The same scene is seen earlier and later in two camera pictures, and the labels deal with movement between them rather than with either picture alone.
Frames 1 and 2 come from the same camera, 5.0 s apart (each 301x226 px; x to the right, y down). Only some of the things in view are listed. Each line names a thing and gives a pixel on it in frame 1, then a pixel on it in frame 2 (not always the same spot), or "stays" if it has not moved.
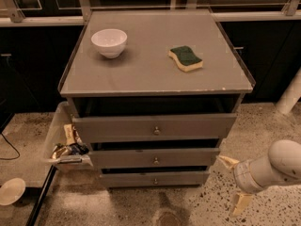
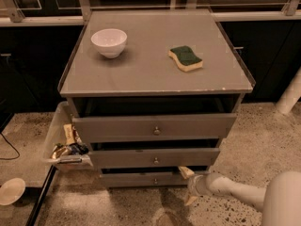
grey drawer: x=198 y=125 stays
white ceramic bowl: x=110 y=42 stays
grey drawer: x=155 y=179 stays
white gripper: x=243 y=174 -> x=199 y=185
